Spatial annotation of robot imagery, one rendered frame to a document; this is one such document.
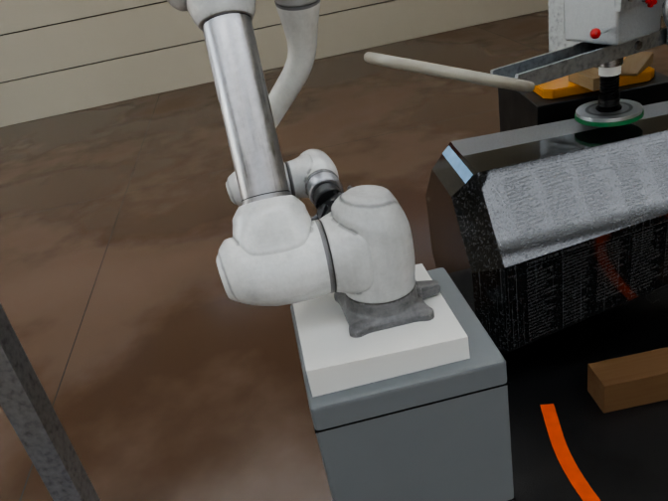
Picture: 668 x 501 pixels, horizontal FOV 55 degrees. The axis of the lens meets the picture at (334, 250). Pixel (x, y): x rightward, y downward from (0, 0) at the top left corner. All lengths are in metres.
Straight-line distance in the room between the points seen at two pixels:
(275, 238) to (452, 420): 0.52
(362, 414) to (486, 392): 0.26
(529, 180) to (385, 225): 0.99
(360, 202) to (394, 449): 0.51
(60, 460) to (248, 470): 0.65
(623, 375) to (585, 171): 0.68
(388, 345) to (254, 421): 1.29
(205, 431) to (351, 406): 1.32
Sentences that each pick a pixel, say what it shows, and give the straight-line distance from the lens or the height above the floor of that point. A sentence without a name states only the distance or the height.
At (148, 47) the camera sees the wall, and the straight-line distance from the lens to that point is 8.20.
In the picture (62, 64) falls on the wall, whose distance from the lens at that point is 8.40.
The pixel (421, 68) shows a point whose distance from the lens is 1.69.
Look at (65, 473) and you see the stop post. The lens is 2.04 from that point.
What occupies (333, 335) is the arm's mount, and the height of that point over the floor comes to 0.86.
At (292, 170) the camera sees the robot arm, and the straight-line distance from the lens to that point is 1.67.
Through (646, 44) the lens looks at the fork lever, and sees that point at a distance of 2.42.
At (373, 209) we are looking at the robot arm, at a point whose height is 1.11.
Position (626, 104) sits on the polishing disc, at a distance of 2.47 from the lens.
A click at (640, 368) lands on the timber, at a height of 0.13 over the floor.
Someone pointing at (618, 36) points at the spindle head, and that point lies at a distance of 2.23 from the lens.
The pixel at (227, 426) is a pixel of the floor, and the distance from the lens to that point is 2.53.
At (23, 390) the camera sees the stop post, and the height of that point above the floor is 0.69.
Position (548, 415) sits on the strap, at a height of 0.02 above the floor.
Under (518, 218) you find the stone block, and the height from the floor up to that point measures 0.68.
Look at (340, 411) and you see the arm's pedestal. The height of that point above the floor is 0.78.
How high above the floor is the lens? 1.64
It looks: 28 degrees down
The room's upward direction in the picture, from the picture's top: 11 degrees counter-clockwise
